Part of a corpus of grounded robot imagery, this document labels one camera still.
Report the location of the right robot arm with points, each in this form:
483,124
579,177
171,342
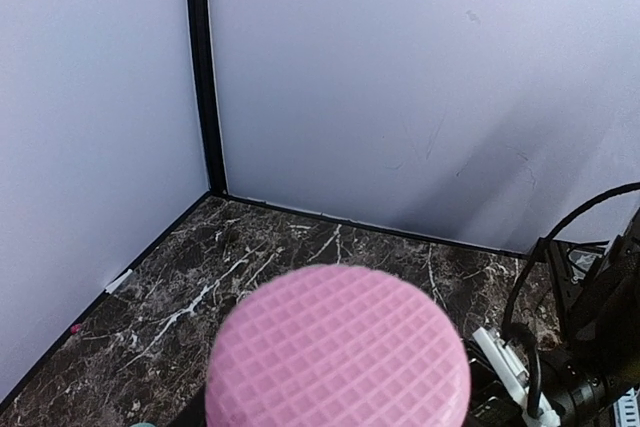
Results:
596,295

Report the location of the left black frame post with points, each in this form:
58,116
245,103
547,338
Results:
203,70

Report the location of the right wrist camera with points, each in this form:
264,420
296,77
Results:
500,385

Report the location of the pink toy microphone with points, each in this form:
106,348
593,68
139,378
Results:
337,345

